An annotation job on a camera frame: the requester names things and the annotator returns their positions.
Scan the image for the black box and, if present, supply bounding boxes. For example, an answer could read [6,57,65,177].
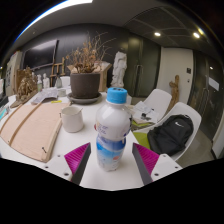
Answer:
[0,94,9,108]

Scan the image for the pale green spray bottle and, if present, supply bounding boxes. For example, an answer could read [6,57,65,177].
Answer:
[36,73,43,93]

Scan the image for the light wooden drawing board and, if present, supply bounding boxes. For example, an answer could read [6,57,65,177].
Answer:
[0,101,71,164]

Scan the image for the green folder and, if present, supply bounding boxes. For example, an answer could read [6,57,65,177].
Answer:
[131,119,152,150]

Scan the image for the newspaper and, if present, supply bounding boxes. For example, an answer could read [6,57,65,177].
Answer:
[30,87,59,105]

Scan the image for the dark pot with dried plant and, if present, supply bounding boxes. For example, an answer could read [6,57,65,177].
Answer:
[65,32,116,100]

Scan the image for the black backpack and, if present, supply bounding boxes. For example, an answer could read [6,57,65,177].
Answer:
[146,114,195,157]

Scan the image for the wooden easel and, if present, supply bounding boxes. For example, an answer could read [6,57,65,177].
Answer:
[49,56,67,88]

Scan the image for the stack of white papers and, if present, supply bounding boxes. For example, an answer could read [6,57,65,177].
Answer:
[128,100,161,126]

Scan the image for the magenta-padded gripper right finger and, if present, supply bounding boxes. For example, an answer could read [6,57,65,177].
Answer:
[132,142,183,186]

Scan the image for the white chair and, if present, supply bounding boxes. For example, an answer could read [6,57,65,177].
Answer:
[133,101,203,163]
[59,75,72,88]
[143,88,173,114]

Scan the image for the small white plaster bust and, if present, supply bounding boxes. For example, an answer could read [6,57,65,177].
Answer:
[42,73,51,90]

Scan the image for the carved brown wooden sculpture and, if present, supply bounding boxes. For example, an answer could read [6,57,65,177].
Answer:
[9,65,39,109]

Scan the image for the wooden figure sculpture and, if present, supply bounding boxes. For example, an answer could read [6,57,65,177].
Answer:
[166,74,181,113]

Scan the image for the white bottle with blue cap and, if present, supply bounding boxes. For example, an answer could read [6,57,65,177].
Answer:
[94,87,133,173]

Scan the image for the dark wall screen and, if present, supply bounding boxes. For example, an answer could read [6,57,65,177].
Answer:
[22,39,59,71]

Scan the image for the grey plant saucer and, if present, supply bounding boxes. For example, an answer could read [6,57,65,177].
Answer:
[67,92,103,105]

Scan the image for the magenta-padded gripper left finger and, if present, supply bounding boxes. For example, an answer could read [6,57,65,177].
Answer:
[41,142,92,185]

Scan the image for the small white jar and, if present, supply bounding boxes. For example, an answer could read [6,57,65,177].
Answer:
[57,87,68,98]

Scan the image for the white cup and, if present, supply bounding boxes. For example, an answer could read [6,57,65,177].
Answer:
[59,105,85,134]

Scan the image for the tall white plaster statue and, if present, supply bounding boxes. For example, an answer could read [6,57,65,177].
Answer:
[110,50,128,89]

